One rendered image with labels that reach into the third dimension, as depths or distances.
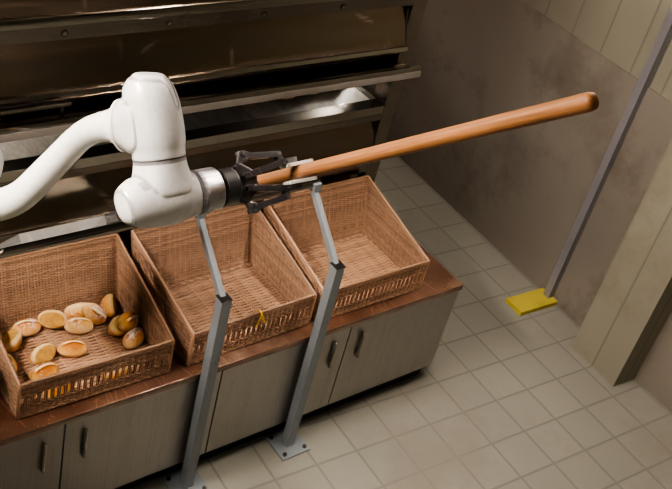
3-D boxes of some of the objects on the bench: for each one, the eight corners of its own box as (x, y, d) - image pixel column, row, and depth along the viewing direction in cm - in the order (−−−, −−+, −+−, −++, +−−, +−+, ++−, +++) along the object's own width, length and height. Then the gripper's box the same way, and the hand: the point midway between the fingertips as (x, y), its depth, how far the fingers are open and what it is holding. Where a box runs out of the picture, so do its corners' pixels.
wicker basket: (120, 286, 379) (127, 228, 363) (242, 252, 413) (254, 197, 397) (186, 368, 352) (197, 310, 336) (312, 325, 386) (327, 269, 370)
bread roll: (65, 330, 350) (67, 311, 350) (36, 328, 348) (38, 308, 348) (67, 328, 355) (69, 309, 355) (38, 326, 354) (40, 307, 353)
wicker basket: (-39, 325, 344) (-39, 263, 329) (111, 288, 377) (118, 230, 361) (15, 422, 316) (18, 359, 300) (173, 373, 349) (183, 314, 333)
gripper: (199, 151, 202) (294, 135, 216) (216, 229, 203) (309, 207, 217) (217, 146, 196) (313, 129, 210) (234, 225, 197) (329, 204, 211)
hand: (298, 172), depth 212 cm, fingers closed on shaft, 3 cm apart
